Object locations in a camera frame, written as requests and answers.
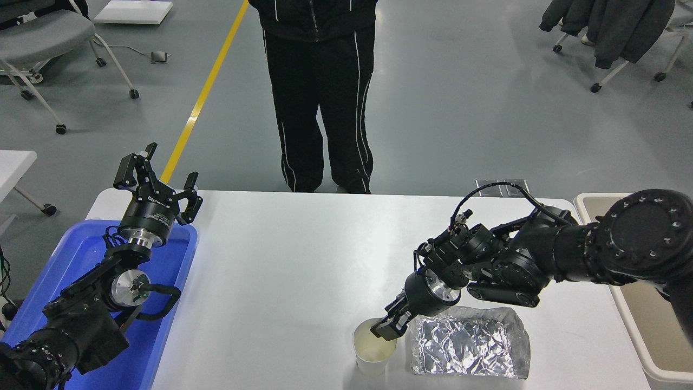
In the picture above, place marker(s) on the white-framed wheeled chair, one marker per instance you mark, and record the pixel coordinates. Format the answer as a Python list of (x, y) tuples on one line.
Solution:
[(595, 87)]

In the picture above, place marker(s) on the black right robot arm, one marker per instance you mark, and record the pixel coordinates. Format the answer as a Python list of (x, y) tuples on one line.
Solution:
[(639, 233)]

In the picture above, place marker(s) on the white paper cup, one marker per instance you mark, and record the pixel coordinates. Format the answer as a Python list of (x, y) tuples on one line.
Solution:
[(373, 357)]

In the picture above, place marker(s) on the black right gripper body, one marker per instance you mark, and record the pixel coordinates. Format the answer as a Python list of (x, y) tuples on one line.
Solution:
[(417, 295)]

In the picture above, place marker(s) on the crumpled silver foil tray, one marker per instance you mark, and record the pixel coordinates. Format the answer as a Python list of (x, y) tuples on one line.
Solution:
[(465, 346)]

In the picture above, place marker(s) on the dark jackets pile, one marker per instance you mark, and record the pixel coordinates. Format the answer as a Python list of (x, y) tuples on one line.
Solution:
[(617, 27)]

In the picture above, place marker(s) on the metal floor plate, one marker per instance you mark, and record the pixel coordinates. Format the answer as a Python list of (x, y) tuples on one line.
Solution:
[(514, 190), (492, 190)]

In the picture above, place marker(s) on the large beige plastic bin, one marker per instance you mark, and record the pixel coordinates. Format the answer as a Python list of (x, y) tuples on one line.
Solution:
[(649, 325)]

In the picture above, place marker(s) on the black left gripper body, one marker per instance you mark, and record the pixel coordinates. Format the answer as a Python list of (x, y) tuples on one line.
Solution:
[(149, 214)]

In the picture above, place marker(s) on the person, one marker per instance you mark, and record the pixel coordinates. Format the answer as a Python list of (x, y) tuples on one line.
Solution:
[(314, 108)]

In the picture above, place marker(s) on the blue plastic tray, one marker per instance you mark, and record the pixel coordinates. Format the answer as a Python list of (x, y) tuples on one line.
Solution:
[(157, 325)]

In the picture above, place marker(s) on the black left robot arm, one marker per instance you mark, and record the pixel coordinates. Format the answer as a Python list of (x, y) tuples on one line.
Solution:
[(81, 325)]

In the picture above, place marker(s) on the small grey floor adapter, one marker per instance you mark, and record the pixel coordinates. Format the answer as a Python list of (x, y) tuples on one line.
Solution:
[(159, 57)]

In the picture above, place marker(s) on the white flat board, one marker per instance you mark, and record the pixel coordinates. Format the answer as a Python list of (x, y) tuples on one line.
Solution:
[(132, 11)]

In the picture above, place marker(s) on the grey wheeled office chair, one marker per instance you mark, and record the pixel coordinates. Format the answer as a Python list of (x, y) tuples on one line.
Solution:
[(43, 32)]

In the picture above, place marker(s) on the white side table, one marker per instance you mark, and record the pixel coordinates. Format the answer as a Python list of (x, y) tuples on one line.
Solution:
[(13, 162)]

